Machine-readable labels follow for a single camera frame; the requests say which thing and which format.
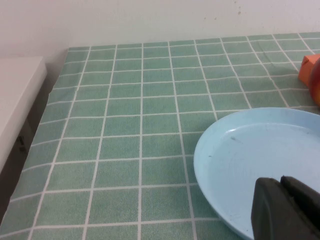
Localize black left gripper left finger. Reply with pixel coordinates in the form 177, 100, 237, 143
250, 177, 320, 240

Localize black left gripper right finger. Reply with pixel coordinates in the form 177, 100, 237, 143
279, 175, 320, 234

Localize light blue plate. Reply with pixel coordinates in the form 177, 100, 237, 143
193, 107, 320, 240

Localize red apple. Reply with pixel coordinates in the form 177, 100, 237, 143
309, 58, 320, 108

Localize orange block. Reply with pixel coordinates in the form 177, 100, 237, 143
298, 53, 320, 88

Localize green checked tablecloth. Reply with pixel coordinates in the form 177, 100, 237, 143
0, 31, 320, 240

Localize white furniture top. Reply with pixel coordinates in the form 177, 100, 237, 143
0, 56, 48, 173

